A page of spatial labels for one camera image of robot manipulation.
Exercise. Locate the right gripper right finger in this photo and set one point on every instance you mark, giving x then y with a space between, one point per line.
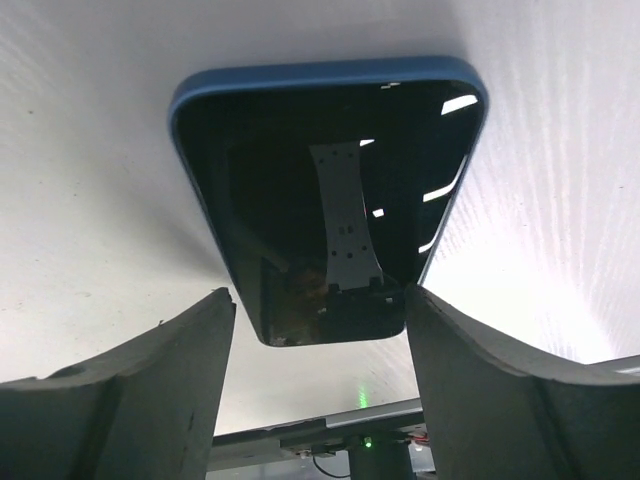
497 408

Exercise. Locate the blue cased smartphone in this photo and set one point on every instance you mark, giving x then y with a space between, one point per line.
327 185

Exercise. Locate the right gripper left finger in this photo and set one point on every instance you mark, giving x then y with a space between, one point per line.
145 409

